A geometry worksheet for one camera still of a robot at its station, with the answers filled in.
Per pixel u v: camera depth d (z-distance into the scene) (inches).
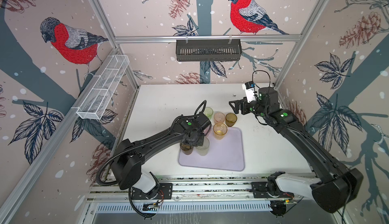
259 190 28.7
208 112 40.8
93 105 28.2
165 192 28.7
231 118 38.6
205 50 41.2
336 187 14.5
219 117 38.9
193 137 23.1
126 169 16.2
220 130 36.3
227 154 33.8
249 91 25.7
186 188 29.8
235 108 26.6
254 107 24.8
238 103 26.1
